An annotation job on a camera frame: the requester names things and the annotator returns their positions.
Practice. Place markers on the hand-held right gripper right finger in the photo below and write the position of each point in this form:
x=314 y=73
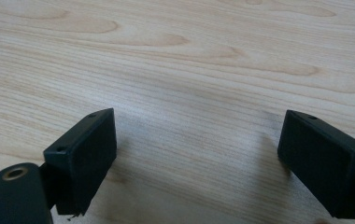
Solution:
x=322 y=168

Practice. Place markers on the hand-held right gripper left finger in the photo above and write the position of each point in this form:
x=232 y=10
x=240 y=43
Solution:
x=85 y=158

